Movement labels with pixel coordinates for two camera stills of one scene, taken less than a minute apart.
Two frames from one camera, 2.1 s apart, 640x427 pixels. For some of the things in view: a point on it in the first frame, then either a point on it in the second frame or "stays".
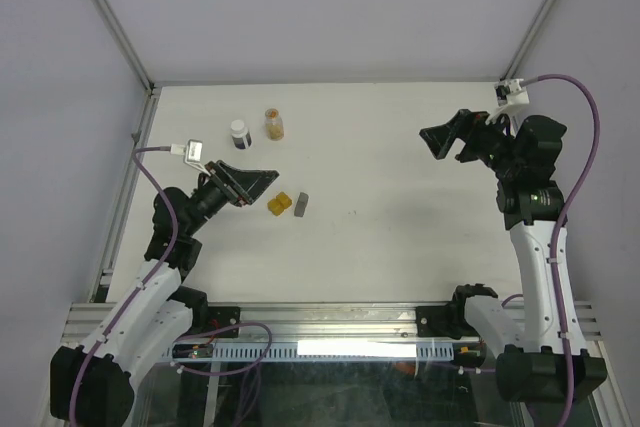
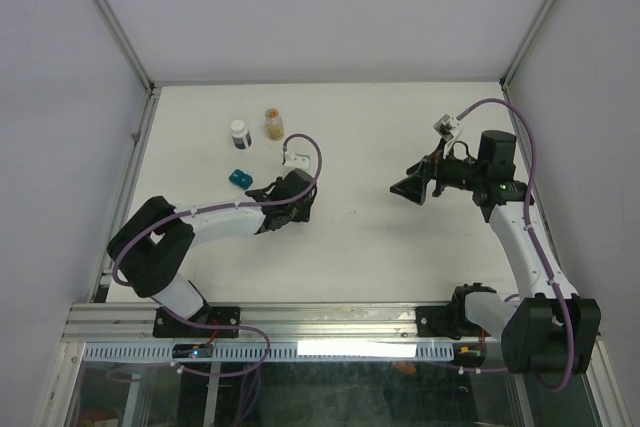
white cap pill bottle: [241, 136] stays
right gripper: [466, 125] → [414, 187]
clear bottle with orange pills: [273, 125] stays
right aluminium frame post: [544, 12] stays
